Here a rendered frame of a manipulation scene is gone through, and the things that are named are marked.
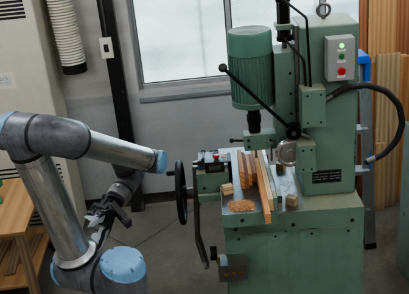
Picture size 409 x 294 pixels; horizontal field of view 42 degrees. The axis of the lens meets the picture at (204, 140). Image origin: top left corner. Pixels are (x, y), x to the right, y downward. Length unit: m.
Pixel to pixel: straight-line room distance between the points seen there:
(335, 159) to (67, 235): 1.10
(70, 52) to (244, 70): 1.55
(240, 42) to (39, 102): 1.67
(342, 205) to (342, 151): 0.22
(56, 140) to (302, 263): 1.25
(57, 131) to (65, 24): 1.88
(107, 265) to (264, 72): 0.93
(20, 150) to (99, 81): 2.05
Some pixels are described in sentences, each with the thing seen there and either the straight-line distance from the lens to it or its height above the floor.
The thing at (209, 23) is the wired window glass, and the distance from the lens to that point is 3.58.
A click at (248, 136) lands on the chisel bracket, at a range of 2.25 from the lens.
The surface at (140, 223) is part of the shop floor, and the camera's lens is 3.78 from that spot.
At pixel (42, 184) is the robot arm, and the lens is 1.70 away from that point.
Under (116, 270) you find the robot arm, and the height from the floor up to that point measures 0.89.
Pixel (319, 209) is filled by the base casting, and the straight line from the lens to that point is 2.25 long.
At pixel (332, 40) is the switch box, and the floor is 1.48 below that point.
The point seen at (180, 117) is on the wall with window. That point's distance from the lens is 3.68.
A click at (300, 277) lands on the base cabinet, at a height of 0.47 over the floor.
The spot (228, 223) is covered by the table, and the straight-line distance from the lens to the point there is 2.06.
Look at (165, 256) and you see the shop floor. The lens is 3.42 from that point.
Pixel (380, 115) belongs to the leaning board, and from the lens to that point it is 3.58.
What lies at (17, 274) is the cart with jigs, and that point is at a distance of 3.26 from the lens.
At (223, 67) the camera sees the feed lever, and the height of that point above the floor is 1.41.
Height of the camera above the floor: 1.97
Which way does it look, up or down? 24 degrees down
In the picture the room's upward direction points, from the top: 6 degrees counter-clockwise
